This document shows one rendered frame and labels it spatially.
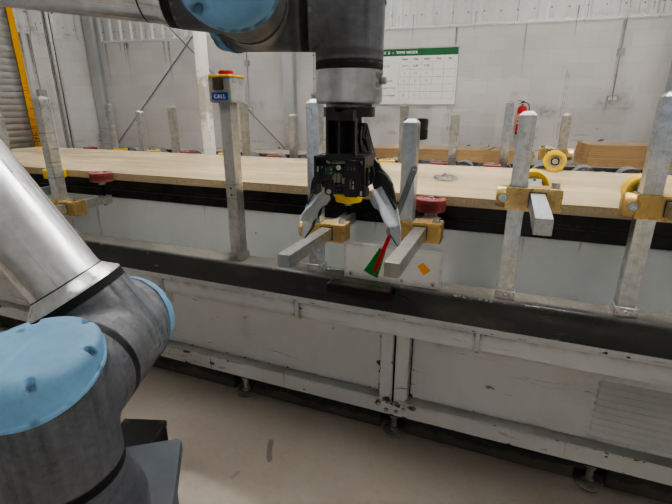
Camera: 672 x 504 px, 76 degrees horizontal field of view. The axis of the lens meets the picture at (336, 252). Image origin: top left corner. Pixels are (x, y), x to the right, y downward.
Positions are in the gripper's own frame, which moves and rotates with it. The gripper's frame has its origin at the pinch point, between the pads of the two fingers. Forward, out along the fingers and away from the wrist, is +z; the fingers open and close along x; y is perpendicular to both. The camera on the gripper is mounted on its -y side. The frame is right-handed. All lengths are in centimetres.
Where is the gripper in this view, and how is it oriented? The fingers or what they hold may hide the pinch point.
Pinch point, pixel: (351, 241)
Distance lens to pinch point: 67.5
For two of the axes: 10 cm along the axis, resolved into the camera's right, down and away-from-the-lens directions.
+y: -2.8, 3.0, -9.1
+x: 9.6, 0.9, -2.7
